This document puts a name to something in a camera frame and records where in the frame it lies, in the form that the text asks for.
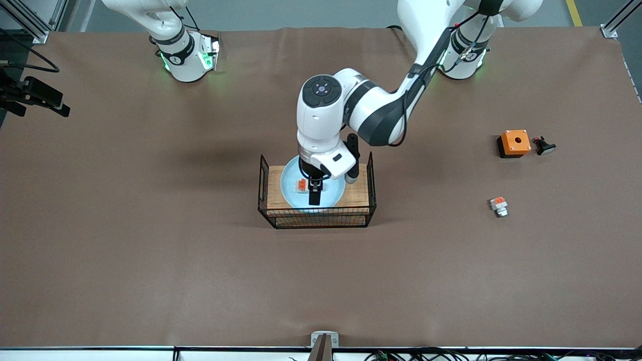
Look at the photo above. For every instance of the light blue round plate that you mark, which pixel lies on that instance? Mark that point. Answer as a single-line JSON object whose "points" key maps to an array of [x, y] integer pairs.
{"points": [[291, 193]]}

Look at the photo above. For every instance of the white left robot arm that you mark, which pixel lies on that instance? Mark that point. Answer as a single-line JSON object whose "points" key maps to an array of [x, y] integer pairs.
{"points": [[321, 125]]}

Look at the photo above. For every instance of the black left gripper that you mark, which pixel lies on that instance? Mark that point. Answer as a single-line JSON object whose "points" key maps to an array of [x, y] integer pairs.
{"points": [[307, 170]]}

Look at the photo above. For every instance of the black mushroom push button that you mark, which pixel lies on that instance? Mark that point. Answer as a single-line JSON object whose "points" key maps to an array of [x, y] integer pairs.
{"points": [[545, 147]]}

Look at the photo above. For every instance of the aluminium frame profile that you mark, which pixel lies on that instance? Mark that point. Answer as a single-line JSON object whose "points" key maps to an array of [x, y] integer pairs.
{"points": [[41, 37], [610, 32]]}

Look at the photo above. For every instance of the white-tipped white orange button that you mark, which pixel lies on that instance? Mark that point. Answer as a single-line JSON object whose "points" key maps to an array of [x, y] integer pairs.
{"points": [[499, 205]]}

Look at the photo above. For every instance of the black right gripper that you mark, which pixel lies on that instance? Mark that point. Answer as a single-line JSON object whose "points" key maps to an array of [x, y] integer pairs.
{"points": [[6, 77]]}

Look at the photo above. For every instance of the red-tipped white orange button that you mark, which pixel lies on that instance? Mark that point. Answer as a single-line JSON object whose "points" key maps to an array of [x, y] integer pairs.
{"points": [[301, 186]]}

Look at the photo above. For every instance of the brown table cover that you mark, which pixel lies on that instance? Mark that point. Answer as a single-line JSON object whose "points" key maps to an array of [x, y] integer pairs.
{"points": [[321, 281]]}

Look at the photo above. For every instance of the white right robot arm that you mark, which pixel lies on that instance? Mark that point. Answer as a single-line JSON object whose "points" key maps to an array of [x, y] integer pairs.
{"points": [[183, 65]]}

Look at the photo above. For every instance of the orange button enclosure box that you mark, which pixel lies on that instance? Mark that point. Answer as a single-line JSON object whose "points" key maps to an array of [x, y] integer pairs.
{"points": [[515, 142]]}

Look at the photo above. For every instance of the grey camera post bracket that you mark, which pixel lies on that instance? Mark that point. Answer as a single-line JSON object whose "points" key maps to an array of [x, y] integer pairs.
{"points": [[324, 338]]}

